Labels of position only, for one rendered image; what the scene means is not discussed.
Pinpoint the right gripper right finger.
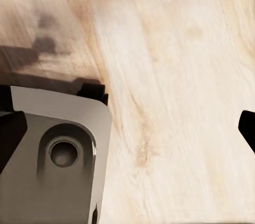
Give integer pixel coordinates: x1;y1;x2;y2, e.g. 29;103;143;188
238;110;255;153

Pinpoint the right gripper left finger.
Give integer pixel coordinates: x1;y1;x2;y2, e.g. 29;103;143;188
0;111;28;174

